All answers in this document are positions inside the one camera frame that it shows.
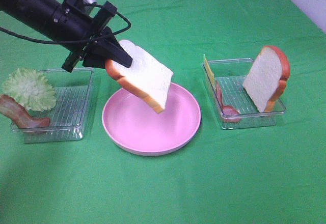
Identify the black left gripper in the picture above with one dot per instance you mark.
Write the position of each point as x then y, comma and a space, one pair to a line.
87, 38

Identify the white bread slice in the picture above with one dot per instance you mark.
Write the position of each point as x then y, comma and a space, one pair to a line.
267, 78
146, 78

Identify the green lettuce leaf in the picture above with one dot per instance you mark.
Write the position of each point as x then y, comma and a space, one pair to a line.
31, 89

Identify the bacon strip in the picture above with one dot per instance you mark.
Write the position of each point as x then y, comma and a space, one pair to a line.
226, 109
18, 114

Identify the yellow cheese slice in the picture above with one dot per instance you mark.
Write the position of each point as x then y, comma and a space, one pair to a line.
209, 72

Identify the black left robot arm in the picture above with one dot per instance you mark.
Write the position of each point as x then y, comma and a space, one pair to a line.
37, 15

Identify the left clear plastic container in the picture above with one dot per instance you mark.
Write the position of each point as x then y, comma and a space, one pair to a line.
69, 117

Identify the clear plastic container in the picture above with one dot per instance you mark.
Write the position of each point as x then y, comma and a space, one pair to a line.
230, 74
69, 117

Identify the pink round plate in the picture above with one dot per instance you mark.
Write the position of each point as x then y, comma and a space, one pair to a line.
138, 129

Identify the right clear plastic container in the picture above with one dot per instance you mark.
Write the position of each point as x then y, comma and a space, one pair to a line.
230, 74

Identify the green tablecloth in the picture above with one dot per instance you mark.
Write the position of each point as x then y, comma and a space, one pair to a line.
257, 175

